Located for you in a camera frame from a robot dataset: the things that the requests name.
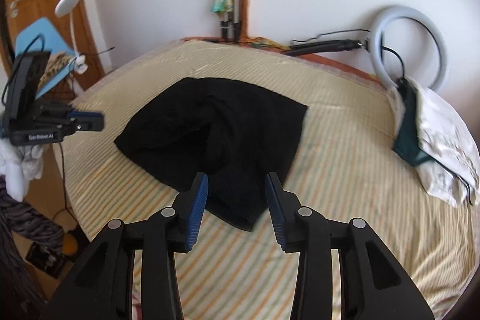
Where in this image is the person's left hand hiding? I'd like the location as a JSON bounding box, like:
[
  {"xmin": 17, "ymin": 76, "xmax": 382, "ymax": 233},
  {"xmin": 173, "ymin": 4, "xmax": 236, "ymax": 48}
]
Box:
[{"xmin": 0, "ymin": 138, "xmax": 46, "ymax": 202}]

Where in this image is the yellow round object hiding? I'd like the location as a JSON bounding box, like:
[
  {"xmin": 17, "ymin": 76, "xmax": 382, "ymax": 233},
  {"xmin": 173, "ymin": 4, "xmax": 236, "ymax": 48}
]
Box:
[{"xmin": 60, "ymin": 234, "xmax": 81, "ymax": 259}]

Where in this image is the black box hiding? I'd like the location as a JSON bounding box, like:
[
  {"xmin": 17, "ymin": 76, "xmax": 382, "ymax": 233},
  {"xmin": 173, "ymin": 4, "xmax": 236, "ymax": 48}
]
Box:
[{"xmin": 24, "ymin": 241, "xmax": 64, "ymax": 277}]

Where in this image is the silver door handle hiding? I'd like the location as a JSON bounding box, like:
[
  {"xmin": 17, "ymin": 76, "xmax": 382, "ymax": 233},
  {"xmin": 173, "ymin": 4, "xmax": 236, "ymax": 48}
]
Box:
[{"xmin": 8, "ymin": 0, "xmax": 31, "ymax": 19}]

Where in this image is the thin black stand cable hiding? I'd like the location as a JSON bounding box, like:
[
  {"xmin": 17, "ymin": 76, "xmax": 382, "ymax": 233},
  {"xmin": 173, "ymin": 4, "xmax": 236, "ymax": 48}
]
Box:
[{"xmin": 292, "ymin": 28, "xmax": 370, "ymax": 44}]

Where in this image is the blue chair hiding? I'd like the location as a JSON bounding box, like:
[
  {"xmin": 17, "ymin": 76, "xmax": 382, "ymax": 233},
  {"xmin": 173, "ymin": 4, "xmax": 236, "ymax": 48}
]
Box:
[{"xmin": 15, "ymin": 17, "xmax": 81, "ymax": 97}]

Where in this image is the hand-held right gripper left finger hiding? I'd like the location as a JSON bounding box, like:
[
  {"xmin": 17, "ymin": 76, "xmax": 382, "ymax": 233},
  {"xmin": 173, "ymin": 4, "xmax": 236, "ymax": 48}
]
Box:
[{"xmin": 39, "ymin": 172, "xmax": 209, "ymax": 320}]

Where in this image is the white desk lamp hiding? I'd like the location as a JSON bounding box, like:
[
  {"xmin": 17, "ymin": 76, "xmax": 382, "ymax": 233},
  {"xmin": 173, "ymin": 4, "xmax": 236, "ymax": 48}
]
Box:
[{"xmin": 54, "ymin": 0, "xmax": 89, "ymax": 62}]

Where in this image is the black ring light cable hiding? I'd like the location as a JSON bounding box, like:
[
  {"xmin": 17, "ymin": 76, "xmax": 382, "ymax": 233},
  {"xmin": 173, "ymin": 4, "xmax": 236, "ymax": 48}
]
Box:
[{"xmin": 379, "ymin": 46, "xmax": 475, "ymax": 206}]

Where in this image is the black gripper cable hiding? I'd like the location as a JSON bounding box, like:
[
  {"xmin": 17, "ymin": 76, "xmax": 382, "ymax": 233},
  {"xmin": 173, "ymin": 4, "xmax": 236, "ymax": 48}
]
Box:
[{"xmin": 52, "ymin": 142, "xmax": 76, "ymax": 227}]

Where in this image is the pile of white clothes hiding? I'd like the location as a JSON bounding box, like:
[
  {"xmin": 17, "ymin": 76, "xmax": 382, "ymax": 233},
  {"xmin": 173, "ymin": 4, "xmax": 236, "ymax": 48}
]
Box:
[{"xmin": 388, "ymin": 78, "xmax": 480, "ymax": 207}]

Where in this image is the dark green garment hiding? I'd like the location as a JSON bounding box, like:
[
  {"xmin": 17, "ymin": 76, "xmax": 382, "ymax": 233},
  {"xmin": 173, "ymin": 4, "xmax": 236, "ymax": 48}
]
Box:
[{"xmin": 391, "ymin": 84, "xmax": 432, "ymax": 168}]

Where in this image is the black t-shirt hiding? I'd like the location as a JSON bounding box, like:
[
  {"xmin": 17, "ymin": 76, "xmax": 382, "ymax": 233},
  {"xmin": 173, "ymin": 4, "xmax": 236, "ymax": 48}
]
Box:
[{"xmin": 113, "ymin": 77, "xmax": 309, "ymax": 231}]

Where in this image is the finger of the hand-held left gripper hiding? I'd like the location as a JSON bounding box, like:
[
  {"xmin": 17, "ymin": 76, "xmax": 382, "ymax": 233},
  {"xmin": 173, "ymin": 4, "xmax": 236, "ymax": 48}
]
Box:
[{"xmin": 67, "ymin": 111, "xmax": 106, "ymax": 132}]

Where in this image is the black ring light stand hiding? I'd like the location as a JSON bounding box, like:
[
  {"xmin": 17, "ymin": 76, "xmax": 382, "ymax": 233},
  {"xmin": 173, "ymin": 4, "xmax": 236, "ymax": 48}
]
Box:
[{"xmin": 283, "ymin": 38, "xmax": 370, "ymax": 56}]

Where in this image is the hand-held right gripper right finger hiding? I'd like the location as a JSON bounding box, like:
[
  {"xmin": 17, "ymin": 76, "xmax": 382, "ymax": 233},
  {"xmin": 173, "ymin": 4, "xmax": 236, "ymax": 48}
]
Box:
[{"xmin": 265, "ymin": 172, "xmax": 437, "ymax": 320}]

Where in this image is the white ring light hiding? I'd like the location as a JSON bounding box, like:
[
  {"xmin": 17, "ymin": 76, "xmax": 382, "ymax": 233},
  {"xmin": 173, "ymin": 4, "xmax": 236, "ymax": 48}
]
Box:
[{"xmin": 369, "ymin": 5, "xmax": 449, "ymax": 94}]

